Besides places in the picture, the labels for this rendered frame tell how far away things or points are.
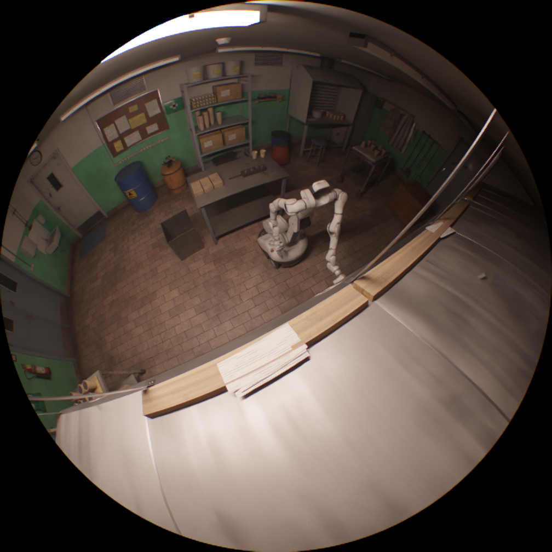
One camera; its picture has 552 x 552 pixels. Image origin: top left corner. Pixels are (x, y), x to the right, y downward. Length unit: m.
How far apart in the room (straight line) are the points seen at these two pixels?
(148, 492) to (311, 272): 2.61
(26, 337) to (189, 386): 3.42
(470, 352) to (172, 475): 0.91
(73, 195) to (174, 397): 4.47
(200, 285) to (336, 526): 2.57
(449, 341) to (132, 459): 1.04
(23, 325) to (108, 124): 3.44
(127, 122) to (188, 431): 3.98
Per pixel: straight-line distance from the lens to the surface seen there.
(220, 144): 3.90
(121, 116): 3.93
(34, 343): 3.82
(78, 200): 4.77
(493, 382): 0.71
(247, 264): 2.56
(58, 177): 4.62
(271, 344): 0.54
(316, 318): 0.57
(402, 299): 0.70
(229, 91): 3.66
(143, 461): 0.72
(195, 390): 0.58
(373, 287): 0.67
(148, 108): 3.88
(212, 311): 2.43
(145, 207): 4.00
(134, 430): 0.76
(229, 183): 2.35
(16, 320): 3.82
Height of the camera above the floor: 2.29
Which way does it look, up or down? 67 degrees down
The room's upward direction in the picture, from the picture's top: 8 degrees clockwise
